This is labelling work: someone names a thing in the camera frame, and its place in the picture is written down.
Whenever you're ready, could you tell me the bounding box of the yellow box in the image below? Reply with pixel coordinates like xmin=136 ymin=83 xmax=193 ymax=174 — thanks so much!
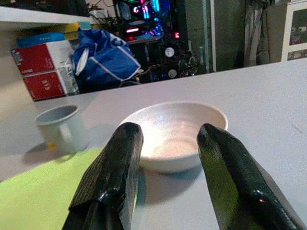
xmin=47 ymin=23 xmax=80 ymax=41

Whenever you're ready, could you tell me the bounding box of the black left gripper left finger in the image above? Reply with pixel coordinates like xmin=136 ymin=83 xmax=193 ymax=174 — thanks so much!
xmin=61 ymin=122 xmax=144 ymax=230

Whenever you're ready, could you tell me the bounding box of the white desk board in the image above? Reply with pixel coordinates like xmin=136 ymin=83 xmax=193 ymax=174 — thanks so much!
xmin=0 ymin=6 xmax=99 ymax=32

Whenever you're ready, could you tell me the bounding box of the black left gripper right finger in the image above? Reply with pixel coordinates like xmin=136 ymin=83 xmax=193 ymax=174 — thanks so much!
xmin=196 ymin=123 xmax=307 ymax=230

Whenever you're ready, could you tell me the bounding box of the red and white cardboard box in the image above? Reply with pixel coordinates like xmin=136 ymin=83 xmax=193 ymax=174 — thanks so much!
xmin=11 ymin=40 xmax=74 ymax=76
xmin=23 ymin=67 xmax=80 ymax=101

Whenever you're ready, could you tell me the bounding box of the flat blue box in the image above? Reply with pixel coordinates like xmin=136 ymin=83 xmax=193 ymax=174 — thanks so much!
xmin=16 ymin=32 xmax=67 ymax=48

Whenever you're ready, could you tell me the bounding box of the white cabinet with glass door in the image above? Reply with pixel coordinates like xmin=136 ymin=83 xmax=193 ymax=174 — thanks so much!
xmin=281 ymin=1 xmax=307 ymax=62

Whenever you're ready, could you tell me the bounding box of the white ceramic bowl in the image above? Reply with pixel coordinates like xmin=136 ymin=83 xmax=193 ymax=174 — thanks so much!
xmin=119 ymin=101 xmax=229 ymax=173

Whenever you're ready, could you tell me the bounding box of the pale green mug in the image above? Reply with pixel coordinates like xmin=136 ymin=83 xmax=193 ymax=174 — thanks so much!
xmin=35 ymin=104 xmax=90 ymax=156

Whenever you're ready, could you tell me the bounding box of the lime green placemat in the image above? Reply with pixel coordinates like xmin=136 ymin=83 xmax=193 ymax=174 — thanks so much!
xmin=0 ymin=147 xmax=139 ymax=230

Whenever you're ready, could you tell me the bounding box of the blue bag with white trim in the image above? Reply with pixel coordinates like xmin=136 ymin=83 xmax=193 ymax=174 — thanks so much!
xmin=71 ymin=28 xmax=142 ymax=93

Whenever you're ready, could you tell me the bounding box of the computer case with coloured lights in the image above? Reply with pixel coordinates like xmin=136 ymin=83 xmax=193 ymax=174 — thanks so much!
xmin=115 ymin=0 xmax=188 ymax=80

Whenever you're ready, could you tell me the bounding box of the frosted glass door panel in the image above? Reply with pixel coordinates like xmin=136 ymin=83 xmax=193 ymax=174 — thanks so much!
xmin=186 ymin=0 xmax=247 ymax=72

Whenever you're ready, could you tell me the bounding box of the grey curtain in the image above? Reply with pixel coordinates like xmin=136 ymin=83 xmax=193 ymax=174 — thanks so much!
xmin=244 ymin=0 xmax=272 ymax=67

